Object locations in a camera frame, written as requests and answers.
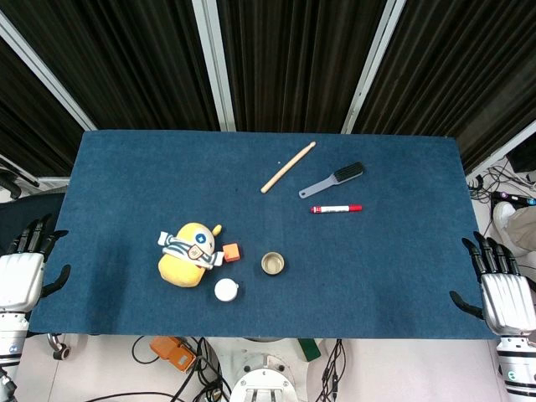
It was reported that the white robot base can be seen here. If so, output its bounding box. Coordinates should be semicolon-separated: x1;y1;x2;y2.
211;337;323;402

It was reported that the wooden drumstick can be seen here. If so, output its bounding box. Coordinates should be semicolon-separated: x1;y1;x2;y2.
260;141;317;194

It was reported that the white round container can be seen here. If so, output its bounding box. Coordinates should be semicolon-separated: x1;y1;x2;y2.
214;278;241;302

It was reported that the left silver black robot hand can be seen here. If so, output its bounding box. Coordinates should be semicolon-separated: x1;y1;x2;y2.
0;214;72;314

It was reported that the yellow plush toy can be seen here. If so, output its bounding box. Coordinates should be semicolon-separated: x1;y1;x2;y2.
157;222;224;289

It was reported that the brass metal cup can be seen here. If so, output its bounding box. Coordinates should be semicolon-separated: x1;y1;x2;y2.
260;251;286;276

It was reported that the orange power box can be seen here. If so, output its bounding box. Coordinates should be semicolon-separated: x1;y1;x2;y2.
149;336;198;374

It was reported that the chair caster wheel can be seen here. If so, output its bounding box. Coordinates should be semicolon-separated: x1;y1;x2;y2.
46;332;73;360

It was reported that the orange cube block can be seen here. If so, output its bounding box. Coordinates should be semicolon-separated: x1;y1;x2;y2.
222;242;243;264

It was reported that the red white marker pen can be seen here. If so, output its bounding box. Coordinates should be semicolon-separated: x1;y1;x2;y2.
310;204;363;214

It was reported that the beige trouser leg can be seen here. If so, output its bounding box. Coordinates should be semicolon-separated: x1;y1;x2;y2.
505;205;536;255

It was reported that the blue felt table mat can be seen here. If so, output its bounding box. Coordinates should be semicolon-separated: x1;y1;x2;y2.
28;129;503;340

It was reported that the black power strip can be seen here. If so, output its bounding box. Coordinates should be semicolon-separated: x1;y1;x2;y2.
493;190;536;206

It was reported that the green block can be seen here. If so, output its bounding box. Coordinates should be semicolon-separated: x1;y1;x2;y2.
296;338;322;363

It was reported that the black cable bundle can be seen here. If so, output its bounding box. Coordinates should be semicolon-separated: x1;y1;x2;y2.
320;338;347;402

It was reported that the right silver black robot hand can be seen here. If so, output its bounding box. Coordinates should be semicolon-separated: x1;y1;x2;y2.
449;230;536;338

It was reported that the grey black bristle brush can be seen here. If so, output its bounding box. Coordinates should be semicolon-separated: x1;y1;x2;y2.
298;161;366;199

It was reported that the black monitor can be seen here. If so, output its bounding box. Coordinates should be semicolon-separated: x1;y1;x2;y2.
505;144;536;173

